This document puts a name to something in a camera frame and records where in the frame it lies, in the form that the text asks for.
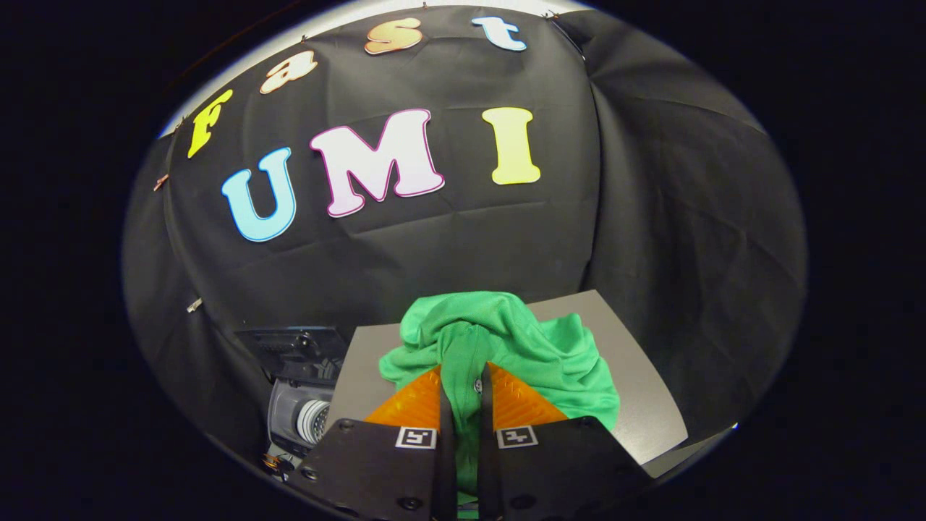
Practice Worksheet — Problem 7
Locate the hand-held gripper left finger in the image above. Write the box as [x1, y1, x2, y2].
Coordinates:
[286, 364, 459, 521]

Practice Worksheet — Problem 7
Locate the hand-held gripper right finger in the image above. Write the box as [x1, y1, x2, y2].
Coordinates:
[477, 360, 658, 521]

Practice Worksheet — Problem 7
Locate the green polo shirt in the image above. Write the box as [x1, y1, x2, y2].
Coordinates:
[378, 291, 621, 518]

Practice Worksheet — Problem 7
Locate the grey washing machine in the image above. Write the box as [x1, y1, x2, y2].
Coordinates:
[235, 326, 349, 475]

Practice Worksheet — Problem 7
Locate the grey cabinet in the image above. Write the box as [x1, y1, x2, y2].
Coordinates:
[326, 289, 735, 478]

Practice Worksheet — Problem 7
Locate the black backdrop cloth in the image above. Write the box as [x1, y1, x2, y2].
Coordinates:
[122, 6, 807, 464]

